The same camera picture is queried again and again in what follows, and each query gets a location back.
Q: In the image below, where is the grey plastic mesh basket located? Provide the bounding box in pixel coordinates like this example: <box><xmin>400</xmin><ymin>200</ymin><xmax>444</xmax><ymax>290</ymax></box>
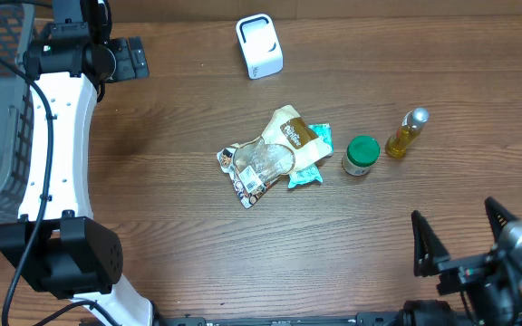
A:
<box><xmin>0</xmin><ymin>4</ymin><xmax>34</xmax><ymax>224</ymax></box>

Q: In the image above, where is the yellow dish soap bottle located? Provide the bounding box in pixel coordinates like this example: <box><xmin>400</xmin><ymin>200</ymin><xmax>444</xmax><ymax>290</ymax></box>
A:
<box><xmin>385</xmin><ymin>107</ymin><xmax>430</xmax><ymax>158</ymax></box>

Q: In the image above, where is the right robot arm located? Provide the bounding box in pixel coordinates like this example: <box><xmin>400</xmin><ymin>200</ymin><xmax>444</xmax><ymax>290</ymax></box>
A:
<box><xmin>395</xmin><ymin>197</ymin><xmax>522</xmax><ymax>326</ymax></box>

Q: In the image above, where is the brown and white snack bag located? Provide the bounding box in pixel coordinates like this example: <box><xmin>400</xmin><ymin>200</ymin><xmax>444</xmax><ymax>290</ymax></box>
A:
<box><xmin>217</xmin><ymin>105</ymin><xmax>333</xmax><ymax>208</ymax></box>

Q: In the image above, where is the green lid seasoning jar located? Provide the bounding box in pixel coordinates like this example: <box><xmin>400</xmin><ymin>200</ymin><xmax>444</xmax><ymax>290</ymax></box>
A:
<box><xmin>342</xmin><ymin>135</ymin><xmax>381</xmax><ymax>176</ymax></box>

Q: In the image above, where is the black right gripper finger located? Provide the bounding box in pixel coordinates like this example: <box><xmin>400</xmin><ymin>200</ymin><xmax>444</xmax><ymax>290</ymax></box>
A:
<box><xmin>411</xmin><ymin>210</ymin><xmax>450</xmax><ymax>277</ymax></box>
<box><xmin>484</xmin><ymin>197</ymin><xmax>519</xmax><ymax>243</ymax></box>

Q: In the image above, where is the green white tissue pack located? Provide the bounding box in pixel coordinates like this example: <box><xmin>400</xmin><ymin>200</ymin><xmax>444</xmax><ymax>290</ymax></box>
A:
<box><xmin>309</xmin><ymin>123</ymin><xmax>334</xmax><ymax>157</ymax></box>

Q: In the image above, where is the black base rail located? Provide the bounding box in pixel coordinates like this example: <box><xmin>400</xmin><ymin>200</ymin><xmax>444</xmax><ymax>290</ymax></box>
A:
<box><xmin>156</xmin><ymin>312</ymin><xmax>400</xmax><ymax>326</ymax></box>

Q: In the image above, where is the white barcode scanner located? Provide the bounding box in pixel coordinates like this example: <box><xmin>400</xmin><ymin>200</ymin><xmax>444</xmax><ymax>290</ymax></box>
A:
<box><xmin>236</xmin><ymin>14</ymin><xmax>284</xmax><ymax>80</ymax></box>

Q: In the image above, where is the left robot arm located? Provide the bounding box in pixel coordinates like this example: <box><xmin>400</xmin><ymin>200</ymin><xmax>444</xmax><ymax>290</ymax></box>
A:
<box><xmin>0</xmin><ymin>1</ymin><xmax>160</xmax><ymax>325</ymax></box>

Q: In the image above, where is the teal snack packet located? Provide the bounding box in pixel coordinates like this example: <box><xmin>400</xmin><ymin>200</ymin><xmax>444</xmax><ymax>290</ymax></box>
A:
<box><xmin>288</xmin><ymin>164</ymin><xmax>324</xmax><ymax>189</ymax></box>

